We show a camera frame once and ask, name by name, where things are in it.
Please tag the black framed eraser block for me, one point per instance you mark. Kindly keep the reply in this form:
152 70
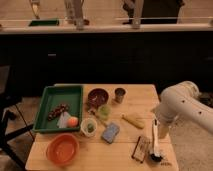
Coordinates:
141 149

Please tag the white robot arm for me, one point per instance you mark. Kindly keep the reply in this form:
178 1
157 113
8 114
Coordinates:
182 99

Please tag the small metal cup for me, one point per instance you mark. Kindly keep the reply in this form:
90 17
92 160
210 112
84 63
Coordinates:
119 94

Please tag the small green cup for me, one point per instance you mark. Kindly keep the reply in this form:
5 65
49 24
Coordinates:
103 112

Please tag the dark red bowl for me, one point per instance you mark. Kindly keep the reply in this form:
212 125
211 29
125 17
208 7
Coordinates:
97 97

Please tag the yellow wooden stick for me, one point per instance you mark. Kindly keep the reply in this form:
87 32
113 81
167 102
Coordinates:
134 120

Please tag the blue sponge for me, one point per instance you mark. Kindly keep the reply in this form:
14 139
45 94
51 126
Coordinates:
110 133

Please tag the wooden table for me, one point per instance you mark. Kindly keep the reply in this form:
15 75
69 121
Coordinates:
96 155

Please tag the orange ball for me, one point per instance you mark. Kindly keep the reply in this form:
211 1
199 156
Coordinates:
72 122

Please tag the dark red grapes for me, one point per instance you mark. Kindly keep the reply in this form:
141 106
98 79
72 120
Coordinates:
57 111

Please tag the green plastic tray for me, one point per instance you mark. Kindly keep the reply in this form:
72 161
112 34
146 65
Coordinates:
52 97

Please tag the white plastic piece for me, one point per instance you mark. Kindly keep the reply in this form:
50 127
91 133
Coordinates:
63 119

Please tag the orange plastic bowl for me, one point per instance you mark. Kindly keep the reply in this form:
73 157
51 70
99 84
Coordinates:
62 149

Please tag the green box on counter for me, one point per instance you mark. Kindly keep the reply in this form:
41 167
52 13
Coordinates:
54 22

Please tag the black chair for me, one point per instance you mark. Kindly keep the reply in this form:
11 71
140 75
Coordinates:
6 100

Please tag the brown handled utensil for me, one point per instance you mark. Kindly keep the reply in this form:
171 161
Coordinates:
92 112

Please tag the white handled dish brush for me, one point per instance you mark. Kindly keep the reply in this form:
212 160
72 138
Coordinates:
154 151

